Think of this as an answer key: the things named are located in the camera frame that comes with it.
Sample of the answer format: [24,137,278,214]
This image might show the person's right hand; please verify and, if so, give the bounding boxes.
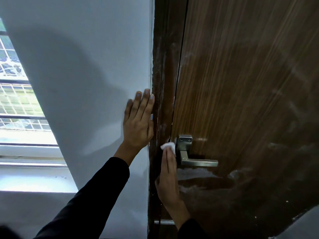
[155,146,184,212]

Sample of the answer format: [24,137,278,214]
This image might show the white window frame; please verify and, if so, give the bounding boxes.
[0,130,68,168]

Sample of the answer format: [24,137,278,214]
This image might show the person's right forearm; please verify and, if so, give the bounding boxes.
[163,202,208,239]

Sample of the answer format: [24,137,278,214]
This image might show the dark brown door frame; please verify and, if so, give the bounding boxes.
[147,0,189,239]

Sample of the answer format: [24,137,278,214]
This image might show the person's left hand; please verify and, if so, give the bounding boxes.
[122,89,155,153]

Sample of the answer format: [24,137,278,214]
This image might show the silver metal door handle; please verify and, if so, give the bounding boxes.
[176,135,219,168]

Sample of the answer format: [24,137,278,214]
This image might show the white wiping cloth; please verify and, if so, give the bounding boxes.
[160,142,177,158]

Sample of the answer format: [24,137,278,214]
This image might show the person's left forearm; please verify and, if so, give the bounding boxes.
[34,142,137,239]

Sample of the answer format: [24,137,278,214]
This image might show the brown wooden door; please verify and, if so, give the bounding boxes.
[170,0,319,239]

